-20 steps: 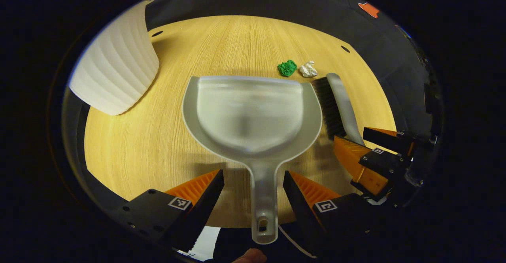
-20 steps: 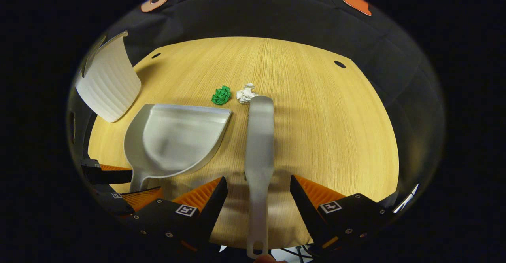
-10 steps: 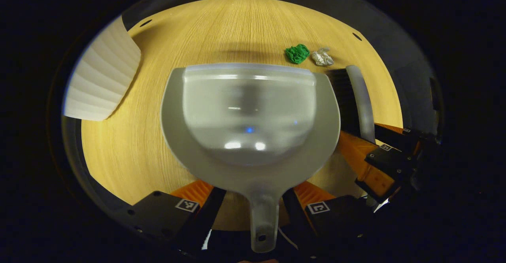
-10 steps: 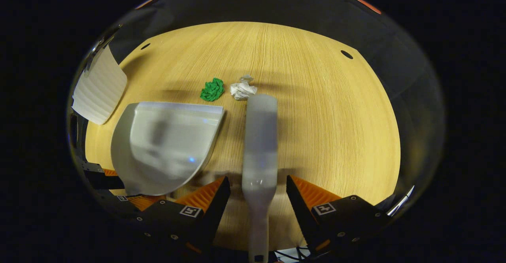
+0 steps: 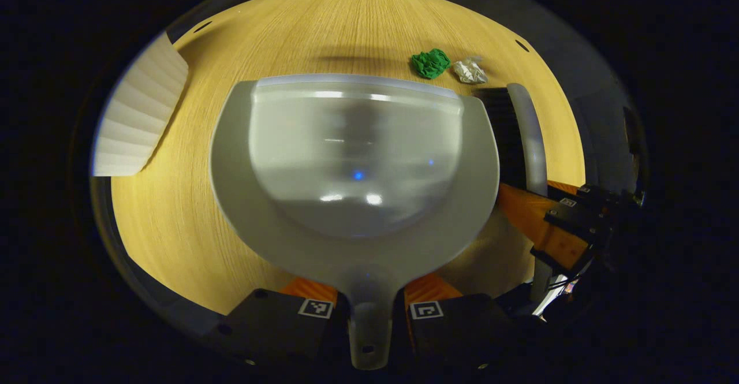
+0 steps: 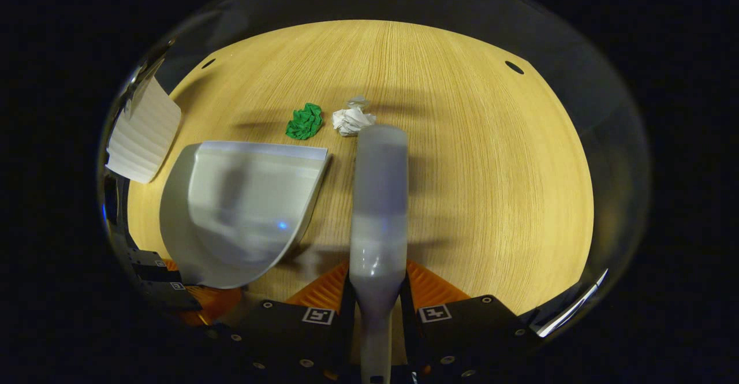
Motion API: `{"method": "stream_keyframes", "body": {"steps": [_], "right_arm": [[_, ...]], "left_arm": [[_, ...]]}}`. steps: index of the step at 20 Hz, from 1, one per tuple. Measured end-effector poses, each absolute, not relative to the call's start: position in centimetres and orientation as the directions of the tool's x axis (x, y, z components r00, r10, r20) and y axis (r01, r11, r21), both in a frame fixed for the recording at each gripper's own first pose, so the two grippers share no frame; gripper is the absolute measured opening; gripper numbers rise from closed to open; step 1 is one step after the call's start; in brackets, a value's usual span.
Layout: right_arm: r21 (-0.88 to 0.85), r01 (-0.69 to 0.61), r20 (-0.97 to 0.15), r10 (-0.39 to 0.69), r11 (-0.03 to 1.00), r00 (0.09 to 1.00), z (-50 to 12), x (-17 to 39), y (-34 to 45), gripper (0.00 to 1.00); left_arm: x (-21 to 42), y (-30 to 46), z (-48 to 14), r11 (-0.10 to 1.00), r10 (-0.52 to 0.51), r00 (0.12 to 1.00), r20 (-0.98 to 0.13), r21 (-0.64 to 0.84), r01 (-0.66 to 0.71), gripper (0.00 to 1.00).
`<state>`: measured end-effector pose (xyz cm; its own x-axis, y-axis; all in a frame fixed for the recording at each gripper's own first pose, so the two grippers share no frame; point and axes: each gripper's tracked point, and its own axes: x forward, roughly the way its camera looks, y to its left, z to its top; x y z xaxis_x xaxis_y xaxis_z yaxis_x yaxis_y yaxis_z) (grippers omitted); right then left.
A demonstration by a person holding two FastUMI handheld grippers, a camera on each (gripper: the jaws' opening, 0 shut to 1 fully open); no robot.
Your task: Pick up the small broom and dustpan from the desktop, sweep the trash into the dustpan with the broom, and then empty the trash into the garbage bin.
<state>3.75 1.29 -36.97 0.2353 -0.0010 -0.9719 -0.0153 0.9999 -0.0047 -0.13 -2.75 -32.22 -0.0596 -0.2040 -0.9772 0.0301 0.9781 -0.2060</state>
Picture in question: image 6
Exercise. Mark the green paper ball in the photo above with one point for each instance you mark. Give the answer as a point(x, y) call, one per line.
point(304, 122)

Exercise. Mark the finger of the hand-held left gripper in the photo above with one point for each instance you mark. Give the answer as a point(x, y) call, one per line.
point(147, 265)
point(170, 297)

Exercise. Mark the small grey broom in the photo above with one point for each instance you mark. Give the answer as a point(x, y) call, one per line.
point(378, 199)

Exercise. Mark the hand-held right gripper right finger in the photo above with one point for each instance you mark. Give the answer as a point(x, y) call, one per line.
point(467, 338)

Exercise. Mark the white paper ball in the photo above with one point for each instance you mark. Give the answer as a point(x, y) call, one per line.
point(352, 121)

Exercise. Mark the grey plastic dustpan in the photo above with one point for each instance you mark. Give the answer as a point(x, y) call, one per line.
point(242, 211)

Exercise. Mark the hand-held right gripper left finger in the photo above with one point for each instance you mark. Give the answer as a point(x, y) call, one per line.
point(288, 338)

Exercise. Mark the wooden desktop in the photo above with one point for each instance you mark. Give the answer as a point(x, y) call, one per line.
point(491, 170)

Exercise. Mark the white ribbed garbage bin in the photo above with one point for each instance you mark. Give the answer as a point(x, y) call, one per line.
point(141, 135)

